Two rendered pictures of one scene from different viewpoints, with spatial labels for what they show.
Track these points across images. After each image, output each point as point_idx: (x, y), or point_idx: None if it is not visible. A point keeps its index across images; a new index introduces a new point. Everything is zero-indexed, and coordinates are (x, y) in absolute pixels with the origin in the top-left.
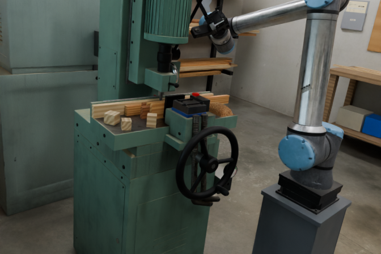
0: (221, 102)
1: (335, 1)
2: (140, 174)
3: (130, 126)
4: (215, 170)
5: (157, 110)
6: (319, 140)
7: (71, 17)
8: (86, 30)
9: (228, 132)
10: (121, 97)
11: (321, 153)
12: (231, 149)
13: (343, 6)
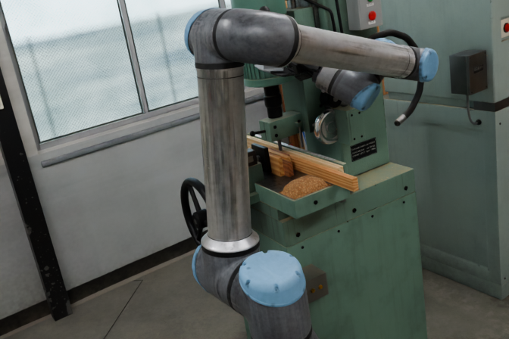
0: (342, 185)
1: (193, 48)
2: None
3: None
4: (304, 272)
5: None
6: (202, 255)
7: (439, 32)
8: (459, 49)
9: (200, 193)
10: (307, 141)
11: (208, 281)
12: None
13: (220, 54)
